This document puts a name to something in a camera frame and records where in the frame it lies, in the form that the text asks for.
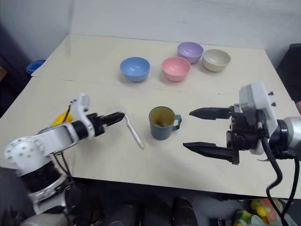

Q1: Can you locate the pink bowl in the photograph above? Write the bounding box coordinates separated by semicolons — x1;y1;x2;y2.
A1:
161;56;191;82

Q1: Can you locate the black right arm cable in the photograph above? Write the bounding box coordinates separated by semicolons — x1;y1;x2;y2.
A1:
257;136;301;226

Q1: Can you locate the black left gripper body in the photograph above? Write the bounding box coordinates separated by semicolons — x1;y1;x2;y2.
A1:
87;113;107;137

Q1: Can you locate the yellow object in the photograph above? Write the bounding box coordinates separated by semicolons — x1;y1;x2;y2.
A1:
51;112;72;127

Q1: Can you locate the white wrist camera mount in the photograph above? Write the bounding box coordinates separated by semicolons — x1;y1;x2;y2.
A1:
69;92;95;137
239;81;278;155

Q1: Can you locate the dark rounded shape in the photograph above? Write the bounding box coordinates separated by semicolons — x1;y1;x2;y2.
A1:
172;196;198;226
110;204;142;226

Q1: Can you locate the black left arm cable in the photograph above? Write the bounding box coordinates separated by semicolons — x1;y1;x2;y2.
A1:
53;150;76;186

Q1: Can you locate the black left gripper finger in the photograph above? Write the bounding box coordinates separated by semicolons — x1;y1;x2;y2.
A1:
103;112;126;122
105;119;124;129

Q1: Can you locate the purple bowl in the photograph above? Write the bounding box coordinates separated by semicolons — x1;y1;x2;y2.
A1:
177;41;205;65

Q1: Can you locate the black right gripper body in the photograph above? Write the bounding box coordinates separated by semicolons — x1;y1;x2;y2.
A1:
226;104;270;152

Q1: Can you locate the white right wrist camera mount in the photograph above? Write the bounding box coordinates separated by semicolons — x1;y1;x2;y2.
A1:
239;81;278;155

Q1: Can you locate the stack of blue dishes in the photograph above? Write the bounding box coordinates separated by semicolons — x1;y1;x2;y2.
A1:
26;59;46;76

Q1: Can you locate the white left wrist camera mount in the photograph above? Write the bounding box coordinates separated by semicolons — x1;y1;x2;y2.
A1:
69;92;95;137

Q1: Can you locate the blue bowl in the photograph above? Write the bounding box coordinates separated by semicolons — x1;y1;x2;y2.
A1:
119;57;151;83

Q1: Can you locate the blue-grey mug with yellow inside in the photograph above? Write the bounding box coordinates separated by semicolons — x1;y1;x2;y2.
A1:
148;106;183;141

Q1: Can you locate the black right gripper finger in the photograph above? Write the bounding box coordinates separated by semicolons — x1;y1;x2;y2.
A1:
189;107;233;121
182;141;240;165

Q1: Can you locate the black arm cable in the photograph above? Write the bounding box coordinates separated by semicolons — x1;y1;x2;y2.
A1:
257;136;301;226
53;150;76;186

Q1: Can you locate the black box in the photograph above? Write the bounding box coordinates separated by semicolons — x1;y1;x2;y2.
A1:
276;43;301;102

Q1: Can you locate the white toothbrush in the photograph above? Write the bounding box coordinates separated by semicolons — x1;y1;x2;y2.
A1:
121;109;146;150

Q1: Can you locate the bag of colourful toys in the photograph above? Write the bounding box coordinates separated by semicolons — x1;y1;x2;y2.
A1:
234;198;286;226

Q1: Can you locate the beige bowl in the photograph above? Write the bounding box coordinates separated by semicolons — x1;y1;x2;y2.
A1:
202;48;231;73

